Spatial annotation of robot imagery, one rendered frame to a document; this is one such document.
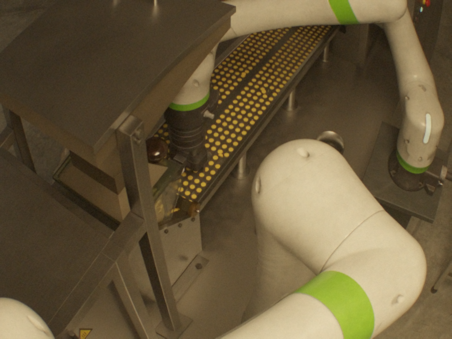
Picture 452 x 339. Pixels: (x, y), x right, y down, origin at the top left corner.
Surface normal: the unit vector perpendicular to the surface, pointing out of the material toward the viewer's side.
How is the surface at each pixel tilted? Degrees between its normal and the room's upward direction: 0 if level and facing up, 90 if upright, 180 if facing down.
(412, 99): 22
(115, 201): 42
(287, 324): 13
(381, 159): 0
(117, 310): 90
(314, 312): 9
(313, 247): 66
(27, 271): 0
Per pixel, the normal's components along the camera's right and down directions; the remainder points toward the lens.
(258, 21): -0.21, 0.66
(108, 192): -0.34, -0.02
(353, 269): -0.12, -0.88
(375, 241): -0.15, -0.62
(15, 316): 0.39, -0.81
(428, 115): -0.03, -0.42
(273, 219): -0.69, 0.37
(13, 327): 0.34, -0.66
